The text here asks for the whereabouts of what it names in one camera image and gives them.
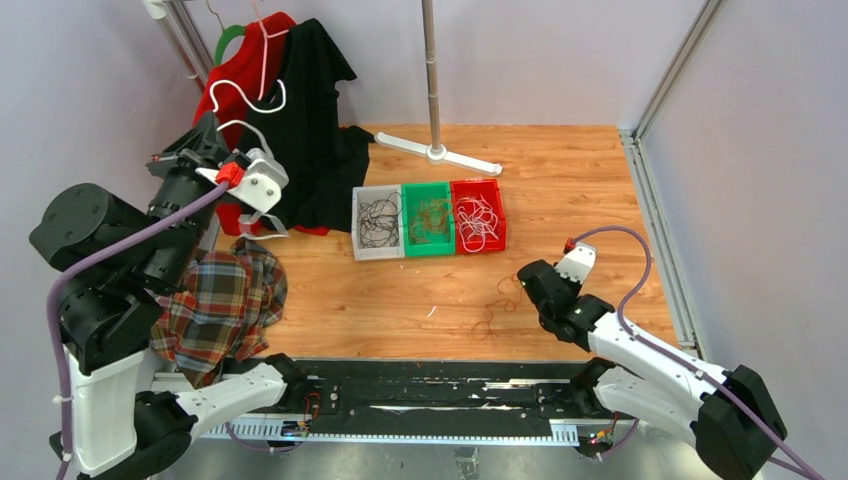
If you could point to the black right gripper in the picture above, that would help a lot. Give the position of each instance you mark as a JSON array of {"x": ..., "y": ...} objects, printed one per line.
[{"x": 576, "y": 287}]

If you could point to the white stand with metal pole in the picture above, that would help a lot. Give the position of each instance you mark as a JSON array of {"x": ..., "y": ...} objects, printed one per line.
[{"x": 435, "y": 152}]

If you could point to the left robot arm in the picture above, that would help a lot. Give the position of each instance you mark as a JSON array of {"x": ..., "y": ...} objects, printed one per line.
[{"x": 114, "y": 263}]

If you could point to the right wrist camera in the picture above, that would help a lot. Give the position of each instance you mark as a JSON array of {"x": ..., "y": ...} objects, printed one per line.
[{"x": 577, "y": 262}]

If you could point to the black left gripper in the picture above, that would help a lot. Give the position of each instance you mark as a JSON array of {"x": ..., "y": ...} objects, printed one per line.
[{"x": 203, "y": 146}]

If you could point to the black t-shirt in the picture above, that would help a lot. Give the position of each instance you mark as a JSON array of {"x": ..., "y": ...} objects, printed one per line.
[{"x": 324, "y": 161}]

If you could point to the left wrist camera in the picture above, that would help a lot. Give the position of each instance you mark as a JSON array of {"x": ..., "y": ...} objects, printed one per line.
[{"x": 253, "y": 178}]

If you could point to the pink clothes hanger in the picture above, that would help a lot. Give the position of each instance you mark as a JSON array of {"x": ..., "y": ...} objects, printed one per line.
[{"x": 267, "y": 36}]

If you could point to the green clothes hanger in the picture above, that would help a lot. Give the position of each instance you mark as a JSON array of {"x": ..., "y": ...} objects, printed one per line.
[{"x": 228, "y": 34}]

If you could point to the green plastic bin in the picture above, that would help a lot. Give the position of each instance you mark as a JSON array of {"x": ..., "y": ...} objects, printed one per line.
[{"x": 428, "y": 219}]

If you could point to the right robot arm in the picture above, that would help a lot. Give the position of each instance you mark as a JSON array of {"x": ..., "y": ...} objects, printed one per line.
[{"x": 727, "y": 416}]

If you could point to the red t-shirt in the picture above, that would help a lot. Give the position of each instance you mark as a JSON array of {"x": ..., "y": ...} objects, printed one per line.
[{"x": 233, "y": 88}]

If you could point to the white plastic bin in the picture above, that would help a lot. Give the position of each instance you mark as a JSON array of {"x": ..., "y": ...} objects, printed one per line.
[{"x": 376, "y": 225}]

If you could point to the red plastic bin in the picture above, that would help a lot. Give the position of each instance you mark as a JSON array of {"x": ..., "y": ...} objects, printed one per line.
[{"x": 479, "y": 219}]

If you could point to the plaid flannel shirt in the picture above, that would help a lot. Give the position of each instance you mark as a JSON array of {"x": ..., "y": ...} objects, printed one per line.
[{"x": 230, "y": 299}]

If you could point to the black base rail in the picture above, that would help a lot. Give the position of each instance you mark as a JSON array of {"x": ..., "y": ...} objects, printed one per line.
[{"x": 440, "y": 398}]

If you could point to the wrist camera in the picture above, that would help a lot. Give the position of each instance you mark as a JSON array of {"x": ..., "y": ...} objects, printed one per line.
[
  {"x": 253, "y": 178},
  {"x": 577, "y": 262}
]

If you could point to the clothes rack metal frame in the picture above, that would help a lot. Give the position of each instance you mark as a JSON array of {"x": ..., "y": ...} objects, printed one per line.
[{"x": 180, "y": 30}]

